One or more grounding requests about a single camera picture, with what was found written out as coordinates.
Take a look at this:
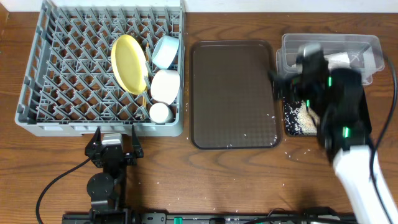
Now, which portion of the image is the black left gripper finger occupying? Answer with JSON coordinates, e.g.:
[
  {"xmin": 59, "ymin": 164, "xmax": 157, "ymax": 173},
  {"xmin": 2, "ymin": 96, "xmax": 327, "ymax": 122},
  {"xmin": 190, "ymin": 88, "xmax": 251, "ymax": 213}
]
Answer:
[
  {"xmin": 92, "ymin": 127, "xmax": 101, "ymax": 146},
  {"xmin": 131, "ymin": 125, "xmax": 140, "ymax": 151}
]

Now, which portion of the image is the white paper napkin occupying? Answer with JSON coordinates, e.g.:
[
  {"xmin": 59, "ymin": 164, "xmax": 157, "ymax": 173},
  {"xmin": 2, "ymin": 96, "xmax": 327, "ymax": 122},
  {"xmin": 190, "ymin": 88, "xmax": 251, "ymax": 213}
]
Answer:
[{"xmin": 292, "ymin": 52, "xmax": 352, "ymax": 71}]

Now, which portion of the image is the pale green cup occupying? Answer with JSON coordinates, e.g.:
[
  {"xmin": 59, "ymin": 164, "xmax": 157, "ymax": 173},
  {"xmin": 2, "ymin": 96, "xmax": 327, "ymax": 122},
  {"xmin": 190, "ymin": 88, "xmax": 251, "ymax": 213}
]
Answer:
[{"xmin": 149, "ymin": 103, "xmax": 174, "ymax": 124}]

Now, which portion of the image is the white pink bowl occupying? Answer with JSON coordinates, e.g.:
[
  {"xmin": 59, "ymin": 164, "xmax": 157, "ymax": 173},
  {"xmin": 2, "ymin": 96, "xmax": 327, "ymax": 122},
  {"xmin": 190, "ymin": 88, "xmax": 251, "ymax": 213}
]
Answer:
[{"xmin": 150, "ymin": 70, "xmax": 180, "ymax": 105}]

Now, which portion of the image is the yellow round plate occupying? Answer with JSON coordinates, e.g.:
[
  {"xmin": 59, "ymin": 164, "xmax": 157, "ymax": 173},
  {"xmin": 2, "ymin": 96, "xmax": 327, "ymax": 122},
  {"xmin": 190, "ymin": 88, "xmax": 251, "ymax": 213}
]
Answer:
[{"xmin": 111, "ymin": 34, "xmax": 148, "ymax": 95}]

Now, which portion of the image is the light blue bowl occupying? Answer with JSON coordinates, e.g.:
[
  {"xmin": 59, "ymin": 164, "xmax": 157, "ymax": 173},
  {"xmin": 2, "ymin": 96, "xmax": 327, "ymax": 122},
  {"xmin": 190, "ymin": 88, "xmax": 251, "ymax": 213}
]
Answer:
[{"xmin": 152, "ymin": 35, "xmax": 180, "ymax": 69}]

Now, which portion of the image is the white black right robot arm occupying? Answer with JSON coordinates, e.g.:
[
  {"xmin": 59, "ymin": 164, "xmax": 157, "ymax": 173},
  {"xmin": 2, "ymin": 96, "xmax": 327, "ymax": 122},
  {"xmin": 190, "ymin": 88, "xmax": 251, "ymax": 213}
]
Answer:
[{"xmin": 268, "ymin": 68, "xmax": 397, "ymax": 223}]

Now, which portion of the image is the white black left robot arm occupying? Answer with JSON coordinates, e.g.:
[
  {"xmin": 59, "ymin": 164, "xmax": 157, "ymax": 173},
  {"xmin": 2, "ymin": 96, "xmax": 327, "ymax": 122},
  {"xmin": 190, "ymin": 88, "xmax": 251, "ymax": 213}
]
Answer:
[{"xmin": 85, "ymin": 128, "xmax": 144, "ymax": 213}]

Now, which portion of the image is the black waste tray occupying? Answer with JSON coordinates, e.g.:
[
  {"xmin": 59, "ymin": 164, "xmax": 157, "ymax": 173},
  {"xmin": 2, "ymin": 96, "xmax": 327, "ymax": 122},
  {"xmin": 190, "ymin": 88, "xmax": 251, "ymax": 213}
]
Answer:
[{"xmin": 283, "ymin": 93, "xmax": 372, "ymax": 136}]

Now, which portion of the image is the clear plastic waste bin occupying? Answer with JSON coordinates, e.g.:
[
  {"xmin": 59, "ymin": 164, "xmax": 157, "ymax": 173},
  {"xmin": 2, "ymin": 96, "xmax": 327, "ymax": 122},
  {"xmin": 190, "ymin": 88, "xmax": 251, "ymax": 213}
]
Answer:
[{"xmin": 276, "ymin": 34, "xmax": 385, "ymax": 85}]

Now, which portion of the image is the grey plastic dish rack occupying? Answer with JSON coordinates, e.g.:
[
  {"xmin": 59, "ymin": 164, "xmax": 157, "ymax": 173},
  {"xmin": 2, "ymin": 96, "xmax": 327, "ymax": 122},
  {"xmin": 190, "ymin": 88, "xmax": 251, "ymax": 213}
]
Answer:
[{"xmin": 15, "ymin": 1, "xmax": 185, "ymax": 137}]

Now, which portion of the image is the dark brown serving tray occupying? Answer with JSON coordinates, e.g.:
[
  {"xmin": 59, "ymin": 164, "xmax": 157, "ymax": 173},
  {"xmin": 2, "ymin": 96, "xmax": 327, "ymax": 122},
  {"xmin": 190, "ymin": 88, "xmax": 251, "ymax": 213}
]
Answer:
[{"xmin": 189, "ymin": 40, "xmax": 282, "ymax": 150}]

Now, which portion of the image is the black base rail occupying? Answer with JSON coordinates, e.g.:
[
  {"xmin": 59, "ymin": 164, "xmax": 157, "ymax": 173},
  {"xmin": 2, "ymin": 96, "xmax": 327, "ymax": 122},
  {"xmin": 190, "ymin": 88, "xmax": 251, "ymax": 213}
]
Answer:
[{"xmin": 61, "ymin": 207, "xmax": 357, "ymax": 224}]

